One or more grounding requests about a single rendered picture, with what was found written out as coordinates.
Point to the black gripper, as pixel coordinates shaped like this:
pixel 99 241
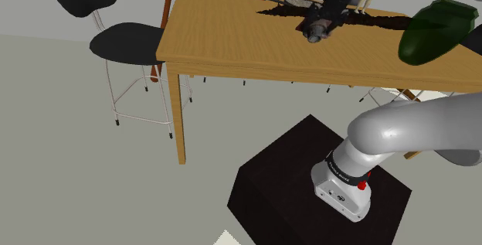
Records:
pixel 333 7

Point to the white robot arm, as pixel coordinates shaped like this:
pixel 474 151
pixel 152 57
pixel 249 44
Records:
pixel 414 123

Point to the grey cylindrical cup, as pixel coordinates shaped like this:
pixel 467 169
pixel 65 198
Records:
pixel 315 34

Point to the dark green rounded object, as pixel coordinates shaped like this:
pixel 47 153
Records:
pixel 433 33

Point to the wooden table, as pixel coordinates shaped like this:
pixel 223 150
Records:
pixel 233 37

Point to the dark robot stand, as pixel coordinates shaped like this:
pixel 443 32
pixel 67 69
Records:
pixel 278 184

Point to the black chair with white legs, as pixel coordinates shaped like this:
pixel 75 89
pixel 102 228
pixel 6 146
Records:
pixel 124 42

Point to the white metal chair frame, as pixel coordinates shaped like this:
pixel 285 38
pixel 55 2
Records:
pixel 376 92

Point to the brown wooden post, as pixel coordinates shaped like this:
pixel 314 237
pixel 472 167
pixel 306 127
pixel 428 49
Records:
pixel 165 7

